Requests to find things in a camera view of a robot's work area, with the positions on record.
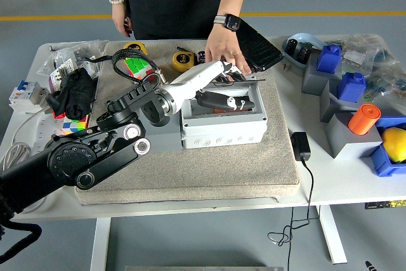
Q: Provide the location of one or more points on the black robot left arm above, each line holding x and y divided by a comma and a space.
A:
69, 160

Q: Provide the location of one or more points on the white blue circuit breaker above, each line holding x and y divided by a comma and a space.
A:
27, 95

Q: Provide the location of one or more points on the blue bottle-shaped block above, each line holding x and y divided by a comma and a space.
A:
328, 60
350, 87

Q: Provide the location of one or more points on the white purple circuit breaker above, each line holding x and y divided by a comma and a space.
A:
61, 72

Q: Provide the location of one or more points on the black hard case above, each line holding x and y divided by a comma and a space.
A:
260, 47

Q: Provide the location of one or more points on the small red item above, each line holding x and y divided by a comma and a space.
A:
57, 115

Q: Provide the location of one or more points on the yellow lemon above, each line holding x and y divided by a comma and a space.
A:
395, 144

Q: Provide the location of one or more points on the rubik's cube yellow face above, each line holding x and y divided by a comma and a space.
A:
74, 125

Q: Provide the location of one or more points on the person's right hand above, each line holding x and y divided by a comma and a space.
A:
120, 18

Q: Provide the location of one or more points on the clear plastic bags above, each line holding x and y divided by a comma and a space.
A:
79, 49

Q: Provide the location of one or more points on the grey holder block round hole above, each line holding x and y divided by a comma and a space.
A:
165, 141

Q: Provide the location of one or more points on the person's left hand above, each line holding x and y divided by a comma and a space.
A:
222, 45

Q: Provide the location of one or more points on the light blue bowl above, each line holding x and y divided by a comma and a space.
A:
304, 37

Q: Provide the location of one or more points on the grey-brown mat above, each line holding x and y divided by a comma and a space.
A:
206, 172

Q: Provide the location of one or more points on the black wristwatch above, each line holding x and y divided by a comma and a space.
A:
230, 22

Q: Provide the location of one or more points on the clear bags of parts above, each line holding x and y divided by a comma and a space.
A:
358, 49

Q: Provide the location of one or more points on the black cloth bundle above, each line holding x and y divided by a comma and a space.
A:
76, 93

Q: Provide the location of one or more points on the white electrical box clear lid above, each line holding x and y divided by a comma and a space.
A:
222, 128

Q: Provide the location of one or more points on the small metal screw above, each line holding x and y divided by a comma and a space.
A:
286, 66

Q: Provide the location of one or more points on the rubik's cube green face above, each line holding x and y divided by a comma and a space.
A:
136, 66

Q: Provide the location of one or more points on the table control panel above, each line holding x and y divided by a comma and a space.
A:
374, 205

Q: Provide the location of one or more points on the black power adapter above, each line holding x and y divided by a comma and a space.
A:
299, 145

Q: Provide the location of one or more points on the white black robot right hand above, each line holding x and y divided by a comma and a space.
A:
370, 266

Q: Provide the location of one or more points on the black capacitor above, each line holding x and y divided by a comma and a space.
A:
304, 52
201, 56
291, 46

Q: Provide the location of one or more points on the white table leg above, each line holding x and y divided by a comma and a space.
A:
333, 239
100, 245

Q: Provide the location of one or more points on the yellow tape measure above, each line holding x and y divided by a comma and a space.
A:
134, 45
182, 61

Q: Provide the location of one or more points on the blue storage bin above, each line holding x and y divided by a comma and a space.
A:
382, 163

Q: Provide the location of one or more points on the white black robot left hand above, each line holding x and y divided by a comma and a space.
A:
193, 77

